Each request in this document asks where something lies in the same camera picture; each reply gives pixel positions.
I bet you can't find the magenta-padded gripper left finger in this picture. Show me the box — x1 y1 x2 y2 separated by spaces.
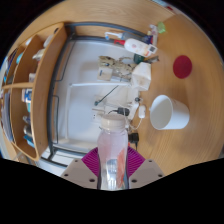
60 146 101 190

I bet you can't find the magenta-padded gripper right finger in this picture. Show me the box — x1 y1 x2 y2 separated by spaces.
126 146 165 190

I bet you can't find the clear plastic drink bottle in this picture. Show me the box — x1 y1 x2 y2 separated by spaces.
96 114 130 192

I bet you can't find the black power adapter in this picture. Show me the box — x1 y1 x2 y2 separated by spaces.
128 132 140 145

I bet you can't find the small white charger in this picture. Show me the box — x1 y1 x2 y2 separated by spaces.
137 105 147 119

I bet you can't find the white cup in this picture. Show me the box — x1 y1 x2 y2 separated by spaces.
148 94 191 131

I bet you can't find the wooden shelf unit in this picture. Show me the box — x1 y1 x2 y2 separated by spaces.
0 22 69 163

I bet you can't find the white desk lamp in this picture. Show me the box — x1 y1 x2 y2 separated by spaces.
65 81 134 141

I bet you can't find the white tissue pack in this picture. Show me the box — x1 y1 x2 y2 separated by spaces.
130 61 153 92

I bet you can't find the tree creature figurine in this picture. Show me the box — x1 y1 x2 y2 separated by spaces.
97 54 138 83

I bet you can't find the flat round red coaster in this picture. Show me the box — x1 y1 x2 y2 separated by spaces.
172 54 193 80

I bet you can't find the white pump lotion bottle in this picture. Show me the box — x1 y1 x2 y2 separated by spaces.
113 37 158 58

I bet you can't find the clear spray bottle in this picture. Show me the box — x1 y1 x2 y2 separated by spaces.
104 30 156 46

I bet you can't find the small green packet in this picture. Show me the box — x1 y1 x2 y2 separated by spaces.
156 21 167 34

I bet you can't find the grey metal frame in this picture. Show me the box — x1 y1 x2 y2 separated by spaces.
46 22 151 164

